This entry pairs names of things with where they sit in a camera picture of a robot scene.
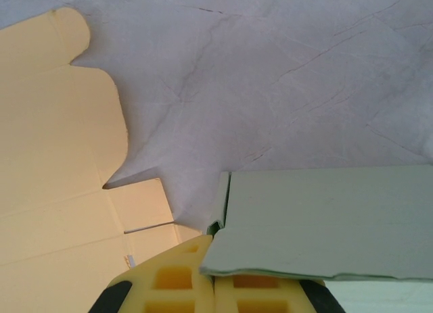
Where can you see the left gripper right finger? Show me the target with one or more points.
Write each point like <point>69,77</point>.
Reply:
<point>223,292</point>

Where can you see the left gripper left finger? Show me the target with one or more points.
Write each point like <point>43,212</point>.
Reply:
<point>145,286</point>

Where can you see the green paper box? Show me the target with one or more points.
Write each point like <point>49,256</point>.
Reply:
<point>321,218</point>

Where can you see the orange cloth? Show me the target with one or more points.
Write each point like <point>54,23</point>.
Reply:
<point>50,157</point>

